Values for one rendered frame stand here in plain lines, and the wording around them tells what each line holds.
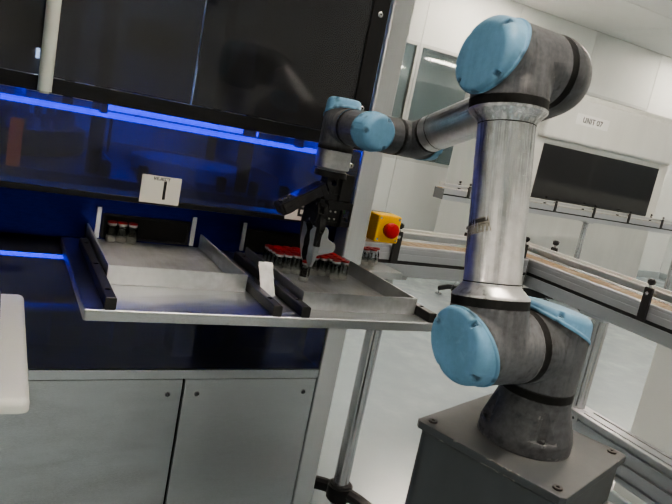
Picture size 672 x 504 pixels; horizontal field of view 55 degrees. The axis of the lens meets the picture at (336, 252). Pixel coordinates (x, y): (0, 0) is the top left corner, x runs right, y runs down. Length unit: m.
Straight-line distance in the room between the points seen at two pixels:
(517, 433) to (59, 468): 1.03
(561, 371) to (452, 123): 0.49
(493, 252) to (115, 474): 1.09
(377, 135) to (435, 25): 6.05
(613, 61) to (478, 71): 8.11
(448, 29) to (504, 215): 6.48
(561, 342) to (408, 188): 6.28
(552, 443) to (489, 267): 0.31
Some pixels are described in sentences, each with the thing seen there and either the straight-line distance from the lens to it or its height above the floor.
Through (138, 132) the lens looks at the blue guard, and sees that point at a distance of 1.43.
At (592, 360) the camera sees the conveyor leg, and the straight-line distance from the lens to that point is 2.09.
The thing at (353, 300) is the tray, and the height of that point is 0.90.
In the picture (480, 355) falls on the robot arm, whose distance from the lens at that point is 0.92.
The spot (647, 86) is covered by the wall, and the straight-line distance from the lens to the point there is 9.59.
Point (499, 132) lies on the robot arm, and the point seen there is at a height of 1.26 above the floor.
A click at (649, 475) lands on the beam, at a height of 0.50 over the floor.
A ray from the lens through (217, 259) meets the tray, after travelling 1.44.
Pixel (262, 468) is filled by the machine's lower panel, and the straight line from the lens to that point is 1.81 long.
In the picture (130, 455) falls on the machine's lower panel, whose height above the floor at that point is 0.38.
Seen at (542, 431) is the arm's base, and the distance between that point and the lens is 1.09.
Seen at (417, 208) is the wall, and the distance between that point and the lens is 7.38.
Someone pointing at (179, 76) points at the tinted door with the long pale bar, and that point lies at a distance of 1.45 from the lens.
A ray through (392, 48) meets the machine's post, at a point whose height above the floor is 1.43.
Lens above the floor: 1.22
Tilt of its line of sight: 11 degrees down
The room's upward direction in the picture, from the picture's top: 11 degrees clockwise
